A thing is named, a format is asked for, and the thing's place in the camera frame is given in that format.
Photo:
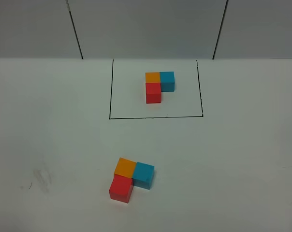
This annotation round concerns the blue template block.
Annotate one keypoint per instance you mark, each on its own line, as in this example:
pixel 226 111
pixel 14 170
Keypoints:
pixel 167 80

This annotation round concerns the orange template block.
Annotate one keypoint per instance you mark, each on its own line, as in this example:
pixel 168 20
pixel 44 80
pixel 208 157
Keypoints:
pixel 152 77

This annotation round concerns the red template block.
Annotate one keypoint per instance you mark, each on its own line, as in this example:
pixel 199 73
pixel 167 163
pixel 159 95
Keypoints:
pixel 153 93

